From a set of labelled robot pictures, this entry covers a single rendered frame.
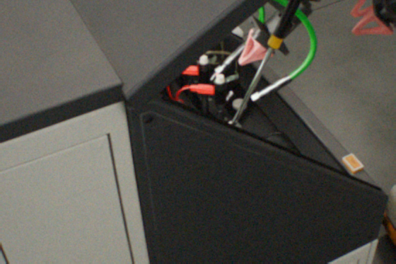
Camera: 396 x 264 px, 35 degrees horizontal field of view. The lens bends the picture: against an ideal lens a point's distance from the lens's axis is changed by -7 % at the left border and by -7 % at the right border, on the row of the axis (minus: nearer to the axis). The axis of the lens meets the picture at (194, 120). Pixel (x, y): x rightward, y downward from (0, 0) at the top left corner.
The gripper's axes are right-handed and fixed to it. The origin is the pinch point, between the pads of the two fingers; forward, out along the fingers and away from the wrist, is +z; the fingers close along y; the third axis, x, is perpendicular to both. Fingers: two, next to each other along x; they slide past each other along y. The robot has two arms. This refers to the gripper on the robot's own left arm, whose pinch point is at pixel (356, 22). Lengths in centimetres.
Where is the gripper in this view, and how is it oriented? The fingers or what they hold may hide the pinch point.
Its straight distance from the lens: 129.5
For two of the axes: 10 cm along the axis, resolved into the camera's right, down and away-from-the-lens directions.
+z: -6.6, 3.8, 6.5
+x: 7.4, 4.6, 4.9
